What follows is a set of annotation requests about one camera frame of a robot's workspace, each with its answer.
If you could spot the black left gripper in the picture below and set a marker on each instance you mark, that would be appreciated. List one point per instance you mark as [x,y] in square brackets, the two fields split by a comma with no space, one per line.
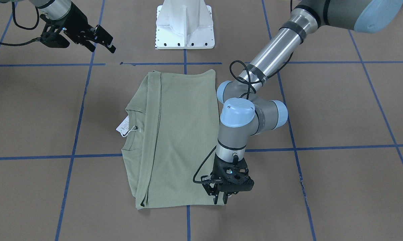
[209,189]

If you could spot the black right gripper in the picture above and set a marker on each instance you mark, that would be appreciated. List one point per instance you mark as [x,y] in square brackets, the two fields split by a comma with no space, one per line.
[71,20]

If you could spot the olive green long-sleeve shirt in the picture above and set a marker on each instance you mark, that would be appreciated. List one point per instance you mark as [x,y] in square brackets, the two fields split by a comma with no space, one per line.
[174,121]

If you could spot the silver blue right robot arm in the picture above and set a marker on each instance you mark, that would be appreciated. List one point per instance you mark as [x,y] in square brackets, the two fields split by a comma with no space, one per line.
[41,6]

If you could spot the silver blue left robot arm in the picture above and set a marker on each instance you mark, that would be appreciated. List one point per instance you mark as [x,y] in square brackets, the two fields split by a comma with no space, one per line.
[245,113]

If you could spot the white paper hang tag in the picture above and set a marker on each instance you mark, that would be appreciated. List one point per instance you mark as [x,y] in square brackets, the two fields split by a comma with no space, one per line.
[125,128]

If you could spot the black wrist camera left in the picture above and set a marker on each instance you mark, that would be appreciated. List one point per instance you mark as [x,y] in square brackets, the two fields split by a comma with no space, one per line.
[209,185]

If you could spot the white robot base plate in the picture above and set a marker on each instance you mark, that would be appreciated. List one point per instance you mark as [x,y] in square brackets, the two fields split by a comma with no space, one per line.
[184,24]

